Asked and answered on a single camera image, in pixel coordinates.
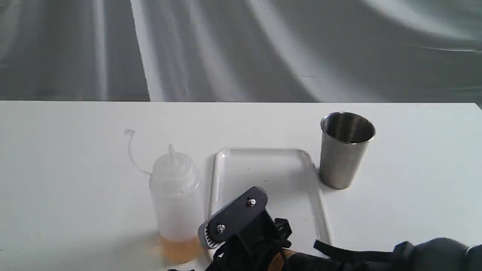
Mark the stainless steel cup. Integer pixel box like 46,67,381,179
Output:
319,112,376,189

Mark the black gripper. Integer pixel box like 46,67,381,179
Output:
168,186,295,271

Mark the grey fabric backdrop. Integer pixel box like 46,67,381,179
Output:
0,0,482,106

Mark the translucent plastic squeeze bottle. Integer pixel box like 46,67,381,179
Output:
124,129,205,264

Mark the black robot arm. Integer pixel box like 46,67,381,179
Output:
198,186,482,271

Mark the white plastic tray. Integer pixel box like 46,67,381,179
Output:
207,148,331,257

